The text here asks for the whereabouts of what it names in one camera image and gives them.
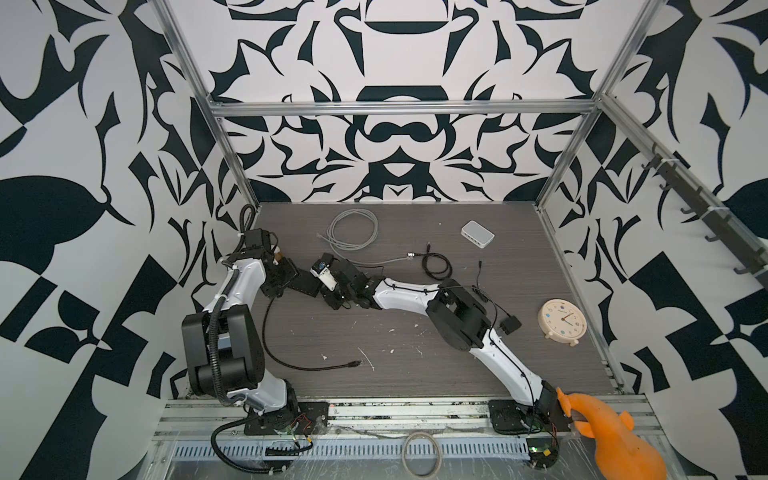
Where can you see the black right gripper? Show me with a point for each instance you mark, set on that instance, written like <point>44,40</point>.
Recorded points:
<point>328,295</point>

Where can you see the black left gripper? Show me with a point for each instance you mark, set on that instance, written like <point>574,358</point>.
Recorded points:
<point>290,273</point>

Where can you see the black ribbed switch box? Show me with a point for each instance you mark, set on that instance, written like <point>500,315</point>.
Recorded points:
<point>306,283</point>

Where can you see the white network switch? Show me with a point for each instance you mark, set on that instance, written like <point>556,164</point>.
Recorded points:
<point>477,234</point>

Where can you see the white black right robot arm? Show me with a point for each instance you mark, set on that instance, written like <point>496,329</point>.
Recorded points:
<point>459,318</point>

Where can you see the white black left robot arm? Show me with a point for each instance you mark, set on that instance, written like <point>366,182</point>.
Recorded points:
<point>224,354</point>

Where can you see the beige round alarm clock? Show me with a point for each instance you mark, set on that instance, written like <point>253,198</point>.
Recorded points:
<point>562,321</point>

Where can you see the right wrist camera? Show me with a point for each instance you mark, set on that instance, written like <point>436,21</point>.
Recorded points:
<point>321,270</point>

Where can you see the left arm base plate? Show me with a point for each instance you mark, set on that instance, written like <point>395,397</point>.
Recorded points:
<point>301,419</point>

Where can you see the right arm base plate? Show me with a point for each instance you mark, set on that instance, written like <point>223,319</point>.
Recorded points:
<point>508,417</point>

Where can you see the black wall hook rail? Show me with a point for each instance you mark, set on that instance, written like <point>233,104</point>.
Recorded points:
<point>701,204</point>

